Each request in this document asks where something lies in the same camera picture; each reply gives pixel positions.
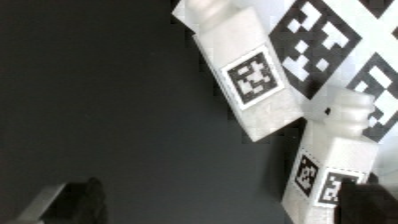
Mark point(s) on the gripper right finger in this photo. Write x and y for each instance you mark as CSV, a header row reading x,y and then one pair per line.
x,y
366,204

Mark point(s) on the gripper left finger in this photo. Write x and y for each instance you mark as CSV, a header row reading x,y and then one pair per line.
x,y
67,204

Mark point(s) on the white leg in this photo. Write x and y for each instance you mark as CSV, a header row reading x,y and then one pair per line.
x,y
238,53
334,158

